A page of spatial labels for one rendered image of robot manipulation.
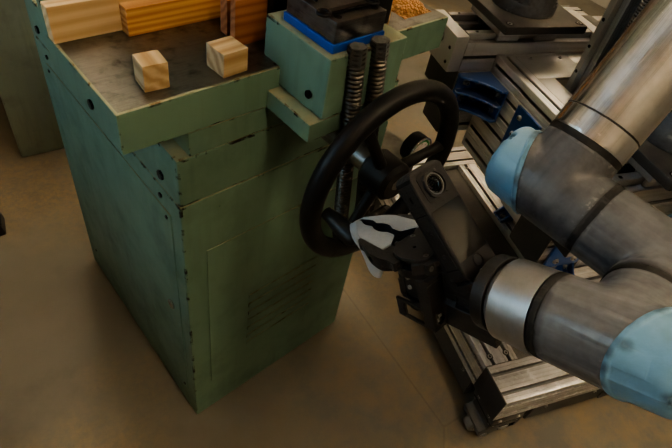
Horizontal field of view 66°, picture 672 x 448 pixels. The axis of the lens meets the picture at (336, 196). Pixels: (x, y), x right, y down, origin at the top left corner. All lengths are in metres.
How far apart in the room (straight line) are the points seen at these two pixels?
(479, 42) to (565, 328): 0.93
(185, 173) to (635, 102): 0.54
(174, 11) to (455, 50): 0.67
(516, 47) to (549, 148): 0.84
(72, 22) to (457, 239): 0.55
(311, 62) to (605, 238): 0.39
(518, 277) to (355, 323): 1.10
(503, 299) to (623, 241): 0.11
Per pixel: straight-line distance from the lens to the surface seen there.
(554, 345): 0.44
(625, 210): 0.50
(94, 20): 0.79
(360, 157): 0.73
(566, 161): 0.51
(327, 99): 0.68
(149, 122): 0.67
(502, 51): 1.33
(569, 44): 1.44
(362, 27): 0.68
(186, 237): 0.84
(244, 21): 0.76
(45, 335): 1.56
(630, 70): 0.53
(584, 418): 1.64
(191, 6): 0.82
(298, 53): 0.69
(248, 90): 0.72
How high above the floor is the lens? 1.27
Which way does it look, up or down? 43 degrees down
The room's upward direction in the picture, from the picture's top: 12 degrees clockwise
